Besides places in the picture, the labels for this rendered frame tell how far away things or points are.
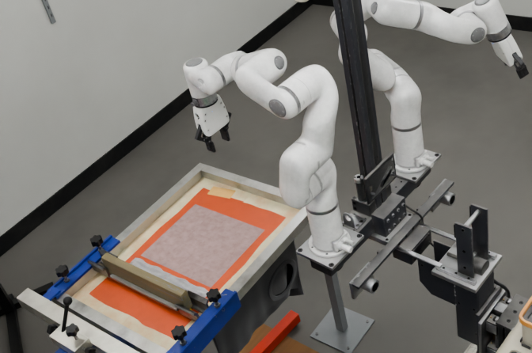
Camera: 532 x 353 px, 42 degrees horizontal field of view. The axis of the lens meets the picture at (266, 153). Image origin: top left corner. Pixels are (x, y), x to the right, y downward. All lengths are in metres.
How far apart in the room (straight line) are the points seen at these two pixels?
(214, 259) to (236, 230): 0.15
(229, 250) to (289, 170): 0.71
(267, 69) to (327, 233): 0.54
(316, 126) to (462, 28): 0.57
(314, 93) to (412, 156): 0.65
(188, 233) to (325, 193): 0.77
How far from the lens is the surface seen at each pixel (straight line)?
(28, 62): 4.31
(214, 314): 2.19
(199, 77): 1.99
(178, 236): 2.57
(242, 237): 2.48
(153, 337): 2.28
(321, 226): 2.01
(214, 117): 2.13
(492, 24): 2.19
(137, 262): 2.53
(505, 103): 4.66
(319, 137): 1.78
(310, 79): 1.73
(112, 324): 2.32
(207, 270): 2.41
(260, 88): 1.71
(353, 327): 3.36
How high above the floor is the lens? 2.60
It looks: 35 degrees down
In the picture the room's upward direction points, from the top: 14 degrees counter-clockwise
